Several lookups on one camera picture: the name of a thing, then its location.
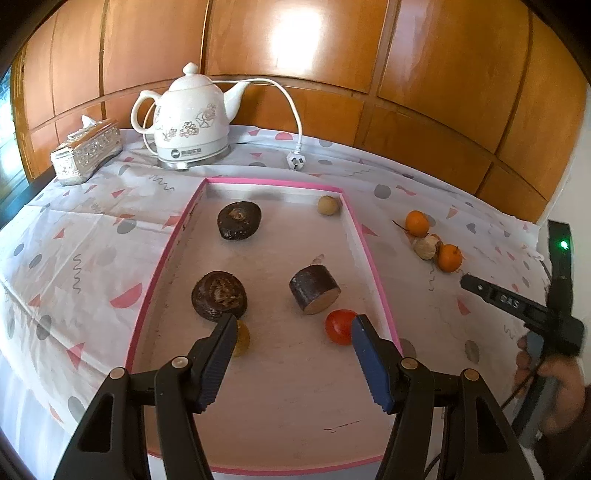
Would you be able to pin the small longan fruit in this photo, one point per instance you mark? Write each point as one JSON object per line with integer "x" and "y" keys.
{"x": 328, "y": 205}
{"x": 242, "y": 341}

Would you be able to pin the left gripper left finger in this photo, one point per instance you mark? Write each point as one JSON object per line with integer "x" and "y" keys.
{"x": 110, "y": 443}

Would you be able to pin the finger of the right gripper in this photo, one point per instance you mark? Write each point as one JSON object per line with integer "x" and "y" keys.
{"x": 533, "y": 314}

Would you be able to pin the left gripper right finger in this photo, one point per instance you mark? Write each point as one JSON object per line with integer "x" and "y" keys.
{"x": 450, "y": 421}

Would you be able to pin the window frame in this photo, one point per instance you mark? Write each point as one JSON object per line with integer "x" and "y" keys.
{"x": 13, "y": 180}

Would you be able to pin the orange mandarin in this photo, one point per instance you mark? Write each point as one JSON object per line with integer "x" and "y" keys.
{"x": 449, "y": 258}
{"x": 417, "y": 224}

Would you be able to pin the white ceramic electric kettle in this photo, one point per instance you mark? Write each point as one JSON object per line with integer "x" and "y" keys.
{"x": 191, "y": 118}

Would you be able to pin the silver tissue box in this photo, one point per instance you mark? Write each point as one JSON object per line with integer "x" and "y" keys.
{"x": 81, "y": 154}

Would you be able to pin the small orange carrot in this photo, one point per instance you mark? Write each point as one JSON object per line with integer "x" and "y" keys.
{"x": 437, "y": 241}

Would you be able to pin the red tomato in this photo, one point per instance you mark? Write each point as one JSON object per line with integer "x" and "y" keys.
{"x": 338, "y": 326}

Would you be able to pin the patterned white tablecloth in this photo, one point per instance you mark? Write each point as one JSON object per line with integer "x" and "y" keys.
{"x": 76, "y": 263}

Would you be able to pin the pink shallow tray box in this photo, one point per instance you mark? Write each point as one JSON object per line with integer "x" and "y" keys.
{"x": 295, "y": 403}

